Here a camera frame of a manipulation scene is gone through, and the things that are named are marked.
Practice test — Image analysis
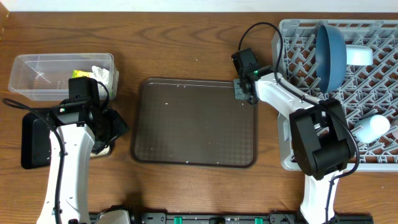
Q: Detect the white tissue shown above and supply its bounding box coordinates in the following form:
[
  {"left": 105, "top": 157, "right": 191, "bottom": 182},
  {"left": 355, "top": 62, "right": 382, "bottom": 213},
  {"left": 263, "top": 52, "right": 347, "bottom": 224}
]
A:
[{"left": 90, "top": 66, "right": 110, "bottom": 86}]

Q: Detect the dark brown serving tray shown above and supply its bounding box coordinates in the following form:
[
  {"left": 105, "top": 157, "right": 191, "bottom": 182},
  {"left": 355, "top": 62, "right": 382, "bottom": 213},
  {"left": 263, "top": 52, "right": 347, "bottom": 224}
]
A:
[{"left": 131, "top": 78, "right": 258, "bottom": 169}]

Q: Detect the dark blue plate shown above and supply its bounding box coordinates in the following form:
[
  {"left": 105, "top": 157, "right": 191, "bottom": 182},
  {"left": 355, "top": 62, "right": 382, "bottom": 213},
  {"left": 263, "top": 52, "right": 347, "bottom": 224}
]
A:
[{"left": 315, "top": 25, "right": 346, "bottom": 93}]

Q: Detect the light blue bowl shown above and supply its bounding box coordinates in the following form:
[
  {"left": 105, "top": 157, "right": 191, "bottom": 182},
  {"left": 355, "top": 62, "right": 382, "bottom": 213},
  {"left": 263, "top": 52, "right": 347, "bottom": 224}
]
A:
[{"left": 346, "top": 45, "right": 373, "bottom": 66}]

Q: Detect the small light blue cup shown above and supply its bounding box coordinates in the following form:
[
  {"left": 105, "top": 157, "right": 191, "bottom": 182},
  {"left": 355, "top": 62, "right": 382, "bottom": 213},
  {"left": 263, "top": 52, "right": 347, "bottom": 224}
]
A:
[{"left": 355, "top": 114, "right": 391, "bottom": 143}]

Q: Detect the pink plastic cup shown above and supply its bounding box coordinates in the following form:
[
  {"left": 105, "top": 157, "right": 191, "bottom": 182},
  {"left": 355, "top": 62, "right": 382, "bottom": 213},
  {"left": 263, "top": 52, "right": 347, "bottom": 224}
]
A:
[{"left": 391, "top": 120, "right": 398, "bottom": 139}]

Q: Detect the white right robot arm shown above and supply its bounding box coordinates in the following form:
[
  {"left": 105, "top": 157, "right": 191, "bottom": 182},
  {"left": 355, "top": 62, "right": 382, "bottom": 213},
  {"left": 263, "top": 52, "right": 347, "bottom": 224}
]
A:
[{"left": 236, "top": 65, "right": 358, "bottom": 223}]

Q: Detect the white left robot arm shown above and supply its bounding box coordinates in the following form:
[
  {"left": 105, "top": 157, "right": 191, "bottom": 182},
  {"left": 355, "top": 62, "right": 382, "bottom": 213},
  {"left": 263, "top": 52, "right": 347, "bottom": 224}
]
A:
[{"left": 37, "top": 100, "right": 129, "bottom": 223}]

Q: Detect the black waste bin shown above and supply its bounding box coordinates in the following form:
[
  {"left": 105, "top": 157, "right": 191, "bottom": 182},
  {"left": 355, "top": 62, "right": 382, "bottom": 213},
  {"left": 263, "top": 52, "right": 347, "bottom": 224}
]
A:
[{"left": 20, "top": 107, "right": 113, "bottom": 170}]

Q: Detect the clear plastic waste bin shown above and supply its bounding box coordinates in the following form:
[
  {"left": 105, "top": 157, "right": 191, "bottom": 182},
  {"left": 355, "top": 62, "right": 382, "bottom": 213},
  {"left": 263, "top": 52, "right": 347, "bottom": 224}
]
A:
[{"left": 8, "top": 53, "right": 119, "bottom": 101}]

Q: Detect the grey dishwasher rack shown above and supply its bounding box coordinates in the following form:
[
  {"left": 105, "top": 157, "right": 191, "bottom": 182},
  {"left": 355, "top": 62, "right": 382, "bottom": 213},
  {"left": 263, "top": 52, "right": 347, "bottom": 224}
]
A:
[{"left": 279, "top": 19, "right": 397, "bottom": 172}]

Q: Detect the white rice pile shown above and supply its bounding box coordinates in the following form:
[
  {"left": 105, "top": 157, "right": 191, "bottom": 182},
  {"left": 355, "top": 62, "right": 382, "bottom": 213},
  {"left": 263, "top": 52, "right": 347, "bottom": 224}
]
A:
[{"left": 90, "top": 146, "right": 111, "bottom": 158}]

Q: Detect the yellow green snack wrapper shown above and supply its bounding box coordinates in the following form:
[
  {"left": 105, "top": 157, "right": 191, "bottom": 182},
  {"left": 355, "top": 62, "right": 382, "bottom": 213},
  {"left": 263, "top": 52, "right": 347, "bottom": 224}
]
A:
[{"left": 72, "top": 70, "right": 93, "bottom": 78}]

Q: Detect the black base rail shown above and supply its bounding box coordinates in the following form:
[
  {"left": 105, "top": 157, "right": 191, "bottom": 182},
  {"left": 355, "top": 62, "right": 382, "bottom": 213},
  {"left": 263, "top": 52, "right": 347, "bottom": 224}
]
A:
[{"left": 88, "top": 203, "right": 374, "bottom": 224}]

